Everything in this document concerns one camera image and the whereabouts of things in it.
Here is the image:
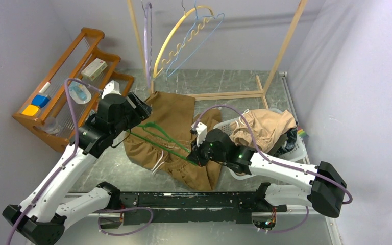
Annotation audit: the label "orange wooden shelf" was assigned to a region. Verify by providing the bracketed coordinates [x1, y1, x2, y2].
[13, 27, 134, 152]

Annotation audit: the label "clear plastic cup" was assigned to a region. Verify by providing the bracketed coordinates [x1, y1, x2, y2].
[42, 117, 62, 135]

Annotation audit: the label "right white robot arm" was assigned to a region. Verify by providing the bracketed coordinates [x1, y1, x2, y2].
[187, 129, 347, 218]

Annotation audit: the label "dark shark print shorts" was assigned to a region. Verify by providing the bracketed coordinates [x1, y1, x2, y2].
[276, 127, 298, 156]

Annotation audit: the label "wooden hanger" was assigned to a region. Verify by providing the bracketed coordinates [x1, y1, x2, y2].
[152, 1, 225, 78]

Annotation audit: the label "white tube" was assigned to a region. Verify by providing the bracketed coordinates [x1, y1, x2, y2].
[38, 81, 51, 94]

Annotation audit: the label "white plastic laundry basket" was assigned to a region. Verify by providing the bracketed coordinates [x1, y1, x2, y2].
[214, 108, 307, 162]

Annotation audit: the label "white red box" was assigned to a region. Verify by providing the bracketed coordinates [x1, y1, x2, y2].
[81, 58, 108, 81]

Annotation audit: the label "blue wire hanger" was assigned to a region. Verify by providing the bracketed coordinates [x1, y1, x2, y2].
[165, 0, 225, 78]

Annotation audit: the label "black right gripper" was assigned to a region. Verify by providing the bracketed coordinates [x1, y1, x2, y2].
[187, 135, 228, 167]

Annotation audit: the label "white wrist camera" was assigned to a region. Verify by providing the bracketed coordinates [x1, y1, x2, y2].
[190, 122, 208, 146]
[101, 80, 121, 99]

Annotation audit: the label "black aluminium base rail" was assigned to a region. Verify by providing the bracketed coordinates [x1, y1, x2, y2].
[32, 191, 334, 228]

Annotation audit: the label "colourful striped card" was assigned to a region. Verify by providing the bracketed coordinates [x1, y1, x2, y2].
[297, 127, 309, 139]

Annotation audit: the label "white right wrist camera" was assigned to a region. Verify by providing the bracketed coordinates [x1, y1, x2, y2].
[190, 122, 208, 146]

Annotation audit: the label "green hanger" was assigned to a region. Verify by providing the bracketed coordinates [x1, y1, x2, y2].
[128, 122, 196, 166]

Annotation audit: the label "blue sponge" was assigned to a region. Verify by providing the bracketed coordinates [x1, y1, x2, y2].
[31, 93, 51, 108]

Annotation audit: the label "beige shorts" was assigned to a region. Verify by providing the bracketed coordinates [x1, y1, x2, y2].
[229, 109, 297, 153]

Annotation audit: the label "tan brown shorts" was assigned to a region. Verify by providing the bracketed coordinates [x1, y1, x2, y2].
[124, 91, 221, 191]

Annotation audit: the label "white blue packaged item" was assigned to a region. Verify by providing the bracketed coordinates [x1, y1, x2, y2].
[64, 78, 92, 105]

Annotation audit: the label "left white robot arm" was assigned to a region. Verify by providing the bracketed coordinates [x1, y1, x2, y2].
[2, 92, 152, 244]

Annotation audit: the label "lilac plastic hanger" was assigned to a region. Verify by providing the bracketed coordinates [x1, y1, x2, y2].
[142, 1, 153, 93]

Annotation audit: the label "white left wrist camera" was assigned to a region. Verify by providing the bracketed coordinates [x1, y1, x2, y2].
[101, 80, 121, 99]

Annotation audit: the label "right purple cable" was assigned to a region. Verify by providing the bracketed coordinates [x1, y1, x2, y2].
[192, 104, 354, 234]

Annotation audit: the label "yellow sponge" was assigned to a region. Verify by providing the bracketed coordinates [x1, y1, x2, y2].
[21, 104, 41, 117]

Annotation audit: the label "wooden clothes rack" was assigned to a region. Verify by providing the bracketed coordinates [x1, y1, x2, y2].
[124, 1, 310, 108]

